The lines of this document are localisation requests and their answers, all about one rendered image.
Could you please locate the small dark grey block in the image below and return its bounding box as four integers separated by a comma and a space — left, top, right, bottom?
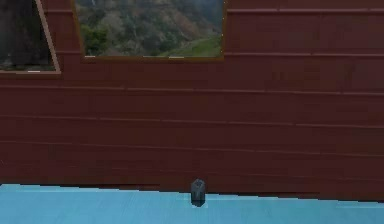
190, 178, 207, 208

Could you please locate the brown framed window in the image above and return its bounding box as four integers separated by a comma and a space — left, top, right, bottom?
70, 0, 229, 63
0, 0, 62, 76

